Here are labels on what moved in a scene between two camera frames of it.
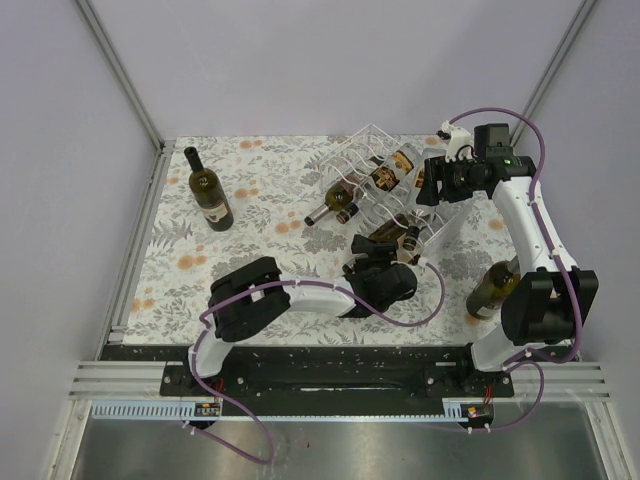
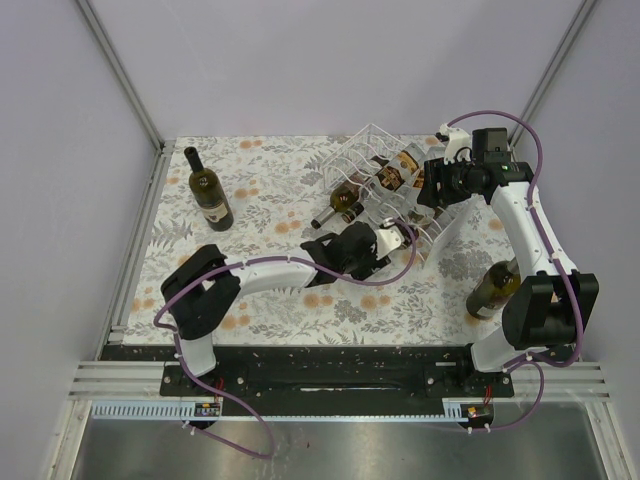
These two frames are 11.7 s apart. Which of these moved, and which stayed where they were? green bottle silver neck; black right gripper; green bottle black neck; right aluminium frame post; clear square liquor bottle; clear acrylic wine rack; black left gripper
Moved: clear square liquor bottle; green bottle silver neck
Stayed: clear acrylic wine rack; black right gripper; black left gripper; right aluminium frame post; green bottle black neck
